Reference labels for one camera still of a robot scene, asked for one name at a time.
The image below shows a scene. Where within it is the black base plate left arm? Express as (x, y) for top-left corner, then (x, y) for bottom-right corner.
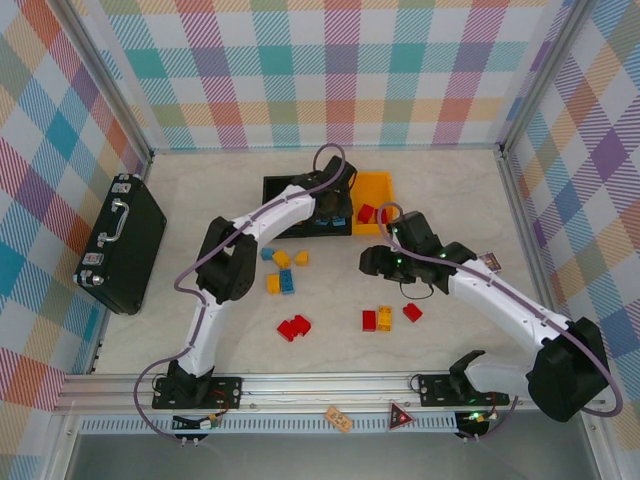
(151, 374), (244, 411)

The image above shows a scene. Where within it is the black base plate right arm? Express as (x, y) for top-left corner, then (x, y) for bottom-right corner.
(418, 372), (511, 407)

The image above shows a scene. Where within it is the black plastic bin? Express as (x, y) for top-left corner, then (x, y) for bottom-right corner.
(263, 173), (321, 239)
(305, 199), (354, 238)

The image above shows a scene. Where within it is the yellow plastic bin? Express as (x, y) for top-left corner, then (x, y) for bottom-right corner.
(349, 171), (396, 236)

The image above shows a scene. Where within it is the red triangle sign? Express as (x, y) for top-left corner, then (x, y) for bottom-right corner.
(388, 403), (415, 431)

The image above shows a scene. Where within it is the orange patterned card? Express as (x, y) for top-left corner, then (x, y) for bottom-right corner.
(323, 405), (354, 432)

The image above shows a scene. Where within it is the grey metal plate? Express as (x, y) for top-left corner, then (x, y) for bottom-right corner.
(64, 432), (601, 480)

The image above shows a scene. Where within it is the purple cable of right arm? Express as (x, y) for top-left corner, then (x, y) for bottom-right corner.
(375, 201), (623, 444)

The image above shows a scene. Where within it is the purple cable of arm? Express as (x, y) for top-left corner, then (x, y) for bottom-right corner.
(133, 143), (347, 446)
(375, 201), (623, 444)

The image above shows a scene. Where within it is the aluminium frame cross bar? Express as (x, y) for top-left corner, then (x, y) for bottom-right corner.
(149, 143), (504, 154)

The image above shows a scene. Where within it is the wide aluminium mounting rail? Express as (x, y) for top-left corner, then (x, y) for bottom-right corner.
(52, 372), (609, 416)

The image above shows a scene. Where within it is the yellow power connector with wires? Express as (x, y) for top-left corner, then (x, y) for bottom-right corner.
(172, 412), (224, 434)
(457, 409), (501, 426)

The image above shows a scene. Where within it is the perforated metal cable tray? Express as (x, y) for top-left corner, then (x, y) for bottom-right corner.
(79, 417), (461, 435)

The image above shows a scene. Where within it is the black case with silver handle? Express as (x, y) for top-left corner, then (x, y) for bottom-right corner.
(73, 173), (168, 316)

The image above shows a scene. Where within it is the aluminium frame post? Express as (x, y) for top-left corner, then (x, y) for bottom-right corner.
(59, 0), (154, 169)
(498, 0), (599, 156)

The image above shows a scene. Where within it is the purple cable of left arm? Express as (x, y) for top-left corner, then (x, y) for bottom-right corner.
(133, 143), (347, 446)

